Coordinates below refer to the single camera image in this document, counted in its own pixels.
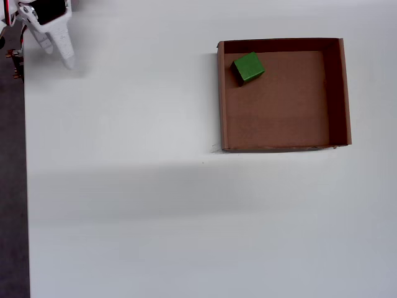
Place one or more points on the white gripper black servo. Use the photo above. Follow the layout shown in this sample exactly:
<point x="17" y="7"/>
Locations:
<point x="59" y="35"/>

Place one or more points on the green cube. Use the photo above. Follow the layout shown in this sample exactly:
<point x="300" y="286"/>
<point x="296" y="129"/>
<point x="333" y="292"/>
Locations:
<point x="249" y="66"/>

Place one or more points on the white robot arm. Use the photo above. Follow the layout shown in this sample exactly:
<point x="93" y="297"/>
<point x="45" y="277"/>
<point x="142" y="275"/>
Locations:
<point x="6" y="9"/>

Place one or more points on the brown cardboard box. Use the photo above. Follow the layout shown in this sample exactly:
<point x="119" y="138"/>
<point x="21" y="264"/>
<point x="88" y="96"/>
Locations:
<point x="279" y="118"/>

